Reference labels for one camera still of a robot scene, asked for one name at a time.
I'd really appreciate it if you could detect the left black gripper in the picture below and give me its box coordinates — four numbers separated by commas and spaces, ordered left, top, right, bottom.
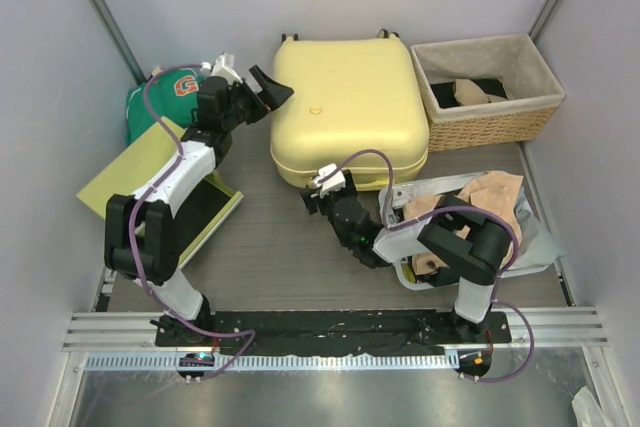
221, 66, 292, 131

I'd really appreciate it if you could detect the yellow hard-shell suitcase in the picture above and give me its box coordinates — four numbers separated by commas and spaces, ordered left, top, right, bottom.
270, 30, 429, 191

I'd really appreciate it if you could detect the yellow-green drawer box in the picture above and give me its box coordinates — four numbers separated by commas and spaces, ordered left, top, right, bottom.
77, 124, 243, 268

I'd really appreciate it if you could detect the beige sock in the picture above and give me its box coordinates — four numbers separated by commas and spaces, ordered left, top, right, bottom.
403, 171, 523, 278

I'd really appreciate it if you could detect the white plastic mesh basket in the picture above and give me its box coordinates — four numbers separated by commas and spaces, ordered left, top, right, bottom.
377, 174, 561, 293

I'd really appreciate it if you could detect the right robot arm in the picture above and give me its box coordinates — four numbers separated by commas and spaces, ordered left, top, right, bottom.
301, 169, 519, 342

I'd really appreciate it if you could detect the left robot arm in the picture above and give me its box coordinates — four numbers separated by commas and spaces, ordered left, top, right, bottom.
104, 57, 294, 346

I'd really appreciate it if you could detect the green jersey with G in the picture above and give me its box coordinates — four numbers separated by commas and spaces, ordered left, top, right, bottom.
125, 68, 204, 145

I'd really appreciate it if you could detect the black cloth in basket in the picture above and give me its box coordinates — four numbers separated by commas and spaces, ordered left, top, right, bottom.
430, 78, 508, 109

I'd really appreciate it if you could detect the beige cloth in basket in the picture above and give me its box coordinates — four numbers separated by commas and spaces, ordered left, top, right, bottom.
453, 79, 507, 106

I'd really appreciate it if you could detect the wicker basket with liner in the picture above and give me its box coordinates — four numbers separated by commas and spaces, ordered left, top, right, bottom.
410, 34, 565, 152

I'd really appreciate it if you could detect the white crumpled plastic bag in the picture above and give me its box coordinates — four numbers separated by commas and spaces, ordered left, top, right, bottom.
571, 387, 612, 427

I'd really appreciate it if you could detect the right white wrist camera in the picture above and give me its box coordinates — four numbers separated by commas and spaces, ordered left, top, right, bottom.
307, 163, 346, 198

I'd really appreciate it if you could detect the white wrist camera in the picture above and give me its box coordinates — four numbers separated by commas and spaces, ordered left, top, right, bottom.
307, 163, 346, 198
200, 52, 244, 85

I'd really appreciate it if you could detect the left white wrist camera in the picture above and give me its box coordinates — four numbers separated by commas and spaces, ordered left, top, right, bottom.
200, 52, 244, 85

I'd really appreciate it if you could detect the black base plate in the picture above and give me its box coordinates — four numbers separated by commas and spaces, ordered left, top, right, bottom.
154, 307, 516, 356

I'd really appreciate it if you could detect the white slotted cable duct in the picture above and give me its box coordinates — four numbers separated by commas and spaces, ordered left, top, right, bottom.
84, 351, 459, 372

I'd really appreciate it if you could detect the aluminium rail frame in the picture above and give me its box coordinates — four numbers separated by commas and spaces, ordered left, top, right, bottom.
50, 268, 627, 426

